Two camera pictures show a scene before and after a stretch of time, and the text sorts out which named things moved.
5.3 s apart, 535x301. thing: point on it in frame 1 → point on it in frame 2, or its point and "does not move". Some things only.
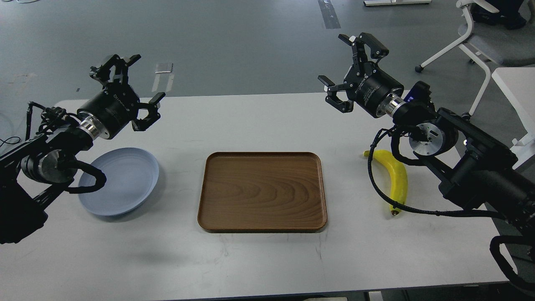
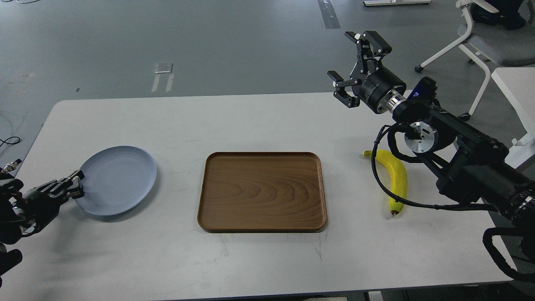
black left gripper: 116,104 → 36,204
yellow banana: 397,174 does not move
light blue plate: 131,174 does not move
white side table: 518,84 does not move
